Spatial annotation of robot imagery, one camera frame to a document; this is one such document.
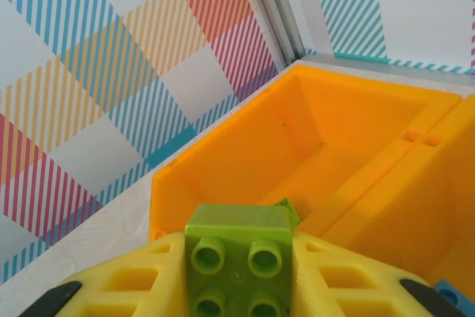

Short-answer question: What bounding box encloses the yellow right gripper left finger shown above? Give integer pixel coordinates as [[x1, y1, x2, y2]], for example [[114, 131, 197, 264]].
[[61, 230, 192, 317]]

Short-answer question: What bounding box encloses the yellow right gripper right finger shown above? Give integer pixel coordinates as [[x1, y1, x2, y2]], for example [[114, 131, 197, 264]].
[[291, 230, 432, 317]]

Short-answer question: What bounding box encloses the small lime green lego brick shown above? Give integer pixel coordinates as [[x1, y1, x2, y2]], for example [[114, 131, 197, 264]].
[[184, 203, 294, 317]]

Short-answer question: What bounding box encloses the long lime green lego brick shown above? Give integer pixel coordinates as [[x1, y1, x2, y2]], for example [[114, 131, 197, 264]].
[[272, 197, 302, 229]]

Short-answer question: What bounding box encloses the blue lego brick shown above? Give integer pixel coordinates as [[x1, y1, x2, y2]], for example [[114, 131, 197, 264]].
[[433, 280, 469, 316]]

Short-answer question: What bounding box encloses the yellow plastic bin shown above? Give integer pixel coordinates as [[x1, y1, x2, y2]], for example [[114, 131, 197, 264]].
[[321, 94, 475, 317], [149, 64, 463, 244]]

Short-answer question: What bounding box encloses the aluminium frame post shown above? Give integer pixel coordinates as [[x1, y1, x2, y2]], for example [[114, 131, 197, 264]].
[[233, 0, 316, 69]]

